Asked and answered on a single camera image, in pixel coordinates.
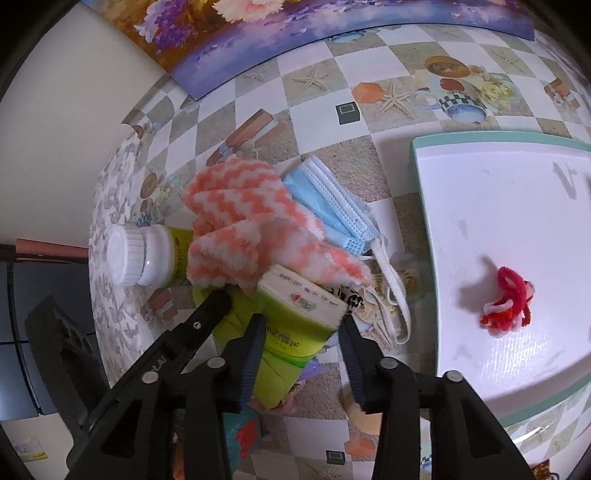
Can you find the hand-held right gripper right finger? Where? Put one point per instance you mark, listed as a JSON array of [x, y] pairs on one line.
[[353, 364]]

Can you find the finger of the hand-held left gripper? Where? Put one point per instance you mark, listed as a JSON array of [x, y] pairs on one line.
[[203, 318]]

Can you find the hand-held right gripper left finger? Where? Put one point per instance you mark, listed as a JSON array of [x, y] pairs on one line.
[[251, 355]]

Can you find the lime green cloth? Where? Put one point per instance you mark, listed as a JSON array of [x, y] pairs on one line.
[[272, 387]]

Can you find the purple wet wipes packet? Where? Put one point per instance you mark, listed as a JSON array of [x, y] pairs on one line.
[[310, 369]]

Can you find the green tissue packet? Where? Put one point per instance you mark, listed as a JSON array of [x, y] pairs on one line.
[[295, 318]]

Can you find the black white zebra toy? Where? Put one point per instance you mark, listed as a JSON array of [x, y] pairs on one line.
[[348, 297]]

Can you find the orange white zigzag cloth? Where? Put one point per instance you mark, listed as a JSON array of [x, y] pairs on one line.
[[240, 207]]

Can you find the blue face mask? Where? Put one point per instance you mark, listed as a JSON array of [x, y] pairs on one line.
[[323, 198]]

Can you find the white tray with teal rim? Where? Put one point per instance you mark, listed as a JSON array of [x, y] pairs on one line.
[[498, 207]]

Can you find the teal packet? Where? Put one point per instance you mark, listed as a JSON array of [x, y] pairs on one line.
[[240, 438]]

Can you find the white bottle with green label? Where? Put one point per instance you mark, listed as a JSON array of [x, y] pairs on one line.
[[134, 254]]

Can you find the small yellow packet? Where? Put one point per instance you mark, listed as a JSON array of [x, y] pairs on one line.
[[27, 450]]

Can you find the red fuzzy ornament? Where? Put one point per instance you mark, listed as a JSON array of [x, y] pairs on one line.
[[505, 300]]

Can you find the checkered printed tablecloth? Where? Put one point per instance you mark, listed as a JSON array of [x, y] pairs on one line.
[[314, 138]]

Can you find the floral wall poster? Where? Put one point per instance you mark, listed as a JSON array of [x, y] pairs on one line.
[[277, 41]]

